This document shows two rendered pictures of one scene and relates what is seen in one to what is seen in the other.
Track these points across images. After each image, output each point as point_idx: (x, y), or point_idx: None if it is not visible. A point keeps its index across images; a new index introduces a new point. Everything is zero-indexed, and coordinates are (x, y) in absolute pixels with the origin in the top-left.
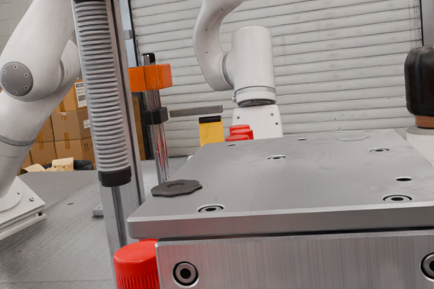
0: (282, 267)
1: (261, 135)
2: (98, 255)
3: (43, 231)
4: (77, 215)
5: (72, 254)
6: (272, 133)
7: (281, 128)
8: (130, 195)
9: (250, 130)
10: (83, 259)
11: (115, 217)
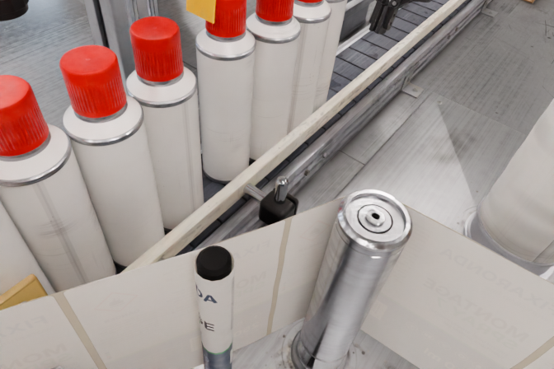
0: None
1: None
2: (194, 20)
3: None
4: None
5: (176, 6)
6: None
7: None
8: (108, 8)
9: None
10: (179, 18)
11: (99, 26)
